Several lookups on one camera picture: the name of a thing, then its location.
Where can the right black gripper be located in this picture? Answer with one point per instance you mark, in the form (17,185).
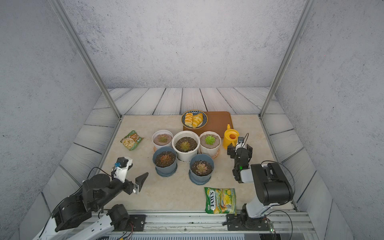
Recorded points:
(232,151)

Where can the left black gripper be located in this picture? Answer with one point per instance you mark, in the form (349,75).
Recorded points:
(138,179)

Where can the yellow watering can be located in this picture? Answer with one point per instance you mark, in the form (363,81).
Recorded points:
(230,137)

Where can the blue pot red succulent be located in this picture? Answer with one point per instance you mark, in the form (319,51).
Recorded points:
(165,160)

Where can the white pot bright green succulent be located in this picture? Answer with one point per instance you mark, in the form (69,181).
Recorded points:
(209,142)

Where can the blue pot pink succulent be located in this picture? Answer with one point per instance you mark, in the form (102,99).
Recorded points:
(201,169)

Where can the white pot pink-green succulent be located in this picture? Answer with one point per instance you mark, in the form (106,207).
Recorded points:
(162,138)

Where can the large white pot dark soil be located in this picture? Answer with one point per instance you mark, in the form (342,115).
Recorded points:
(186,145)

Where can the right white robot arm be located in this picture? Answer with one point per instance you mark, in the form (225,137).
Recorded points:
(271,184)

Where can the beige saucer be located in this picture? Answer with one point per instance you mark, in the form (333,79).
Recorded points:
(214,155)

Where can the green soup packet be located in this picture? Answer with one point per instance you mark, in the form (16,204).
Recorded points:
(131,141)

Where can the brown wooden tray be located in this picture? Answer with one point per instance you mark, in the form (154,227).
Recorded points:
(217,122)

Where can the green Fox's candy bag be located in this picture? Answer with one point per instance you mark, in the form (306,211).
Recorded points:
(220,201)

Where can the right striped bread roll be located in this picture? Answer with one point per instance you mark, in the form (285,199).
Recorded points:
(197,120)

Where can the striped bread roll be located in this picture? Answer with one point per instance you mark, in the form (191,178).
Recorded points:
(189,120)
(197,120)

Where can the blue patterned plate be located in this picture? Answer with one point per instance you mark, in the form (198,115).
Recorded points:
(195,112)

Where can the left striped bread roll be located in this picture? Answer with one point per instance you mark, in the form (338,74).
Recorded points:
(189,120)

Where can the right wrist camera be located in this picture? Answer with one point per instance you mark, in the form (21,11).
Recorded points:
(240,142)

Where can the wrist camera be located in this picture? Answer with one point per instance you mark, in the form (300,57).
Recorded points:
(121,167)
(240,142)

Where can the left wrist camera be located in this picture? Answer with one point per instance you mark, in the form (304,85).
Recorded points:
(121,167)

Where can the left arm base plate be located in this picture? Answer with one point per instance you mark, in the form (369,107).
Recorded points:
(133,223)

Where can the front aluminium rail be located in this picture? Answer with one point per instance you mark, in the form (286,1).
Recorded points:
(284,224)

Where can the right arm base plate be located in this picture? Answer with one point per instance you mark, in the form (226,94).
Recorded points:
(237,223)

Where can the right aluminium frame post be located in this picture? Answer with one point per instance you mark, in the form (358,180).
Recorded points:
(308,7)

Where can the aluminium frame post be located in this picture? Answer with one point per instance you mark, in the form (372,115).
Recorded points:
(308,7)
(69,28)

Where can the left aluminium frame post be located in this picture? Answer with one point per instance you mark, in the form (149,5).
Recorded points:
(69,28)

